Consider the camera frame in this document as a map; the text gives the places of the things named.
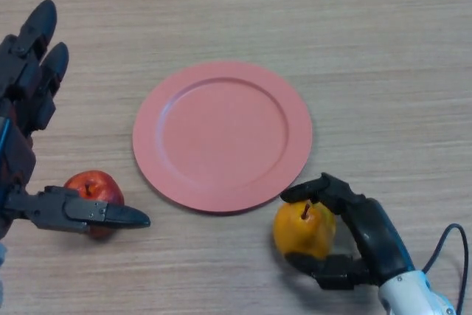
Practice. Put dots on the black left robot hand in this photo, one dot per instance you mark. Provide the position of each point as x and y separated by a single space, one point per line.
16 149

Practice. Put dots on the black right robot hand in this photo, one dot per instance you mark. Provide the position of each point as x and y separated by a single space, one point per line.
376 234

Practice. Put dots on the yellow pear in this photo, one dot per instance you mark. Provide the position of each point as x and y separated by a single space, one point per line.
302 232

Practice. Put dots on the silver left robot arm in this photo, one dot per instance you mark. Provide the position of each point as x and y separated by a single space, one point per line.
1 252

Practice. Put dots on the pink round plate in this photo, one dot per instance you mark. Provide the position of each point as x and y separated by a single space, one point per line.
221 138

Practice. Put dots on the red apple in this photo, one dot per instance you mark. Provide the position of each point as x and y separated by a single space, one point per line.
107 186

